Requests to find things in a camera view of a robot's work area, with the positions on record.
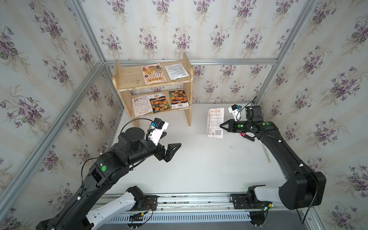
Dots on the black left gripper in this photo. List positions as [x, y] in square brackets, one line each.
[160, 155]

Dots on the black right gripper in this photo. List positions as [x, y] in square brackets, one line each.
[231, 125]

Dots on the pink white seed packet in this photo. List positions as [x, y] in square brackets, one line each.
[215, 119]

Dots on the orange flower seed packet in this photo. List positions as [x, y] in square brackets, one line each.
[178, 99]

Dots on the colourful cartoon seed packet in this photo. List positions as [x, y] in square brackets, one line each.
[153, 74]

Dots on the white printed seed packet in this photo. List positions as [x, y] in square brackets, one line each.
[176, 71]

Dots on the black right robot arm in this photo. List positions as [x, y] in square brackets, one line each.
[304, 188]

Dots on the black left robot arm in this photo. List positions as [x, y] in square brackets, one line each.
[134, 146]

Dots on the orange marigold seed packet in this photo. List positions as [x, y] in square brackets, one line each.
[158, 102]

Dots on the white text seed packet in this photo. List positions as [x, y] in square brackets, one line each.
[141, 105]

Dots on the wooden two-tier shelf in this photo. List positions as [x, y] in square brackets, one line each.
[129, 82]

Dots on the wooden ruler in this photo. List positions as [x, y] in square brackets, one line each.
[266, 153]

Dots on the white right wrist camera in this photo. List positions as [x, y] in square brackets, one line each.
[235, 110]

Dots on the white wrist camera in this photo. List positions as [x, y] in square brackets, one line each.
[235, 110]
[156, 131]

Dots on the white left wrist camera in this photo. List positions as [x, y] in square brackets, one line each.
[156, 131]

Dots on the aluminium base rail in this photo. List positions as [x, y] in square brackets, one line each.
[179, 208]

